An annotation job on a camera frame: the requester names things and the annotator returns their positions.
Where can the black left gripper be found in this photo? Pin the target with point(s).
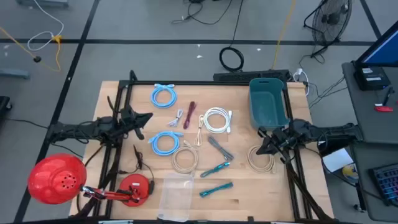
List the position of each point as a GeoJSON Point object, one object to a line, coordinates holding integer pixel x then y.
{"type": "Point", "coordinates": [127, 119]}

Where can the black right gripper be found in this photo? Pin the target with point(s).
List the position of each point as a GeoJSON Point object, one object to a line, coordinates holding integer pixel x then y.
{"type": "Point", "coordinates": [289, 133]}

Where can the clear plastic container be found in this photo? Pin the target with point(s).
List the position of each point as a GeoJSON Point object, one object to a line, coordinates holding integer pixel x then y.
{"type": "Point", "coordinates": [175, 199]}

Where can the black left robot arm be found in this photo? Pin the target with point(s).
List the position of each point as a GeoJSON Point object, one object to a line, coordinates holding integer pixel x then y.
{"type": "Point", "coordinates": [77, 129]}

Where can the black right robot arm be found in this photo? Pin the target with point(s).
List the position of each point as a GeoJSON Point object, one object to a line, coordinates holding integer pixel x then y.
{"type": "Point", "coordinates": [335, 132]}

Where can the teal plastic bin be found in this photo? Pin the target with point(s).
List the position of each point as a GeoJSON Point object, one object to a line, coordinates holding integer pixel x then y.
{"type": "Point", "coordinates": [267, 105]}

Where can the black power strip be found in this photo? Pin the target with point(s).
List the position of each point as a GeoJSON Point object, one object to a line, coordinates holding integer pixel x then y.
{"type": "Point", "coordinates": [248, 75]}

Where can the white paper sheet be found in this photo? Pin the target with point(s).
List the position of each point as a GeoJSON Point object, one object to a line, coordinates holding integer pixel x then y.
{"type": "Point", "coordinates": [337, 160]}

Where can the round yellow blue object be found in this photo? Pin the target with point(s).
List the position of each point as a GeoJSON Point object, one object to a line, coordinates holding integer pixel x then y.
{"type": "Point", "coordinates": [349, 172]}

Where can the red desk lamp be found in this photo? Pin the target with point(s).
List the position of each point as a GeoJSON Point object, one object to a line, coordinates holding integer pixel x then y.
{"type": "Point", "coordinates": [56, 179]}

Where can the grey desk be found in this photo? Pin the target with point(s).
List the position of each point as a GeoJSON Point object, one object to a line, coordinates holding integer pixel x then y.
{"type": "Point", "coordinates": [373, 124]}

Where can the small red object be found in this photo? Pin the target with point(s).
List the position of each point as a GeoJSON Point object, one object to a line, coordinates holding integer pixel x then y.
{"type": "Point", "coordinates": [384, 109]}

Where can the black mini computer box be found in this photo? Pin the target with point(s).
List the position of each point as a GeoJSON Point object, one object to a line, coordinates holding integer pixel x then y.
{"type": "Point", "coordinates": [371, 77]}

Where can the small black round plug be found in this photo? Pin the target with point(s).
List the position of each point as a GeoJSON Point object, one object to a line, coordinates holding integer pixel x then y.
{"type": "Point", "coordinates": [37, 59]}

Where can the black keyboard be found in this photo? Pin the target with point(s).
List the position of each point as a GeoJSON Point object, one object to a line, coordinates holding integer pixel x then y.
{"type": "Point", "coordinates": [387, 183]}

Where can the black pen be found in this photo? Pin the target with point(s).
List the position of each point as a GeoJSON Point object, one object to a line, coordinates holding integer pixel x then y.
{"type": "Point", "coordinates": [388, 96]}

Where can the grey metal foot bar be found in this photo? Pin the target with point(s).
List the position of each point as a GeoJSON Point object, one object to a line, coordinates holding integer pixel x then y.
{"type": "Point", "coordinates": [43, 2]}
{"type": "Point", "coordinates": [14, 73]}

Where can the black floor fan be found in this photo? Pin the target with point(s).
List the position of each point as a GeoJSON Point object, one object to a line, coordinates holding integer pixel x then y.
{"type": "Point", "coordinates": [331, 18]}

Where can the computer monitor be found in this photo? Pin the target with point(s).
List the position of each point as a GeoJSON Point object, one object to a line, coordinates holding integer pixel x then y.
{"type": "Point", "coordinates": [384, 49]}

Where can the black metal table frame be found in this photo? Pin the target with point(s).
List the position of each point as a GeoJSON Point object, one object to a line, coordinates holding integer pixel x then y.
{"type": "Point", "coordinates": [199, 83]}

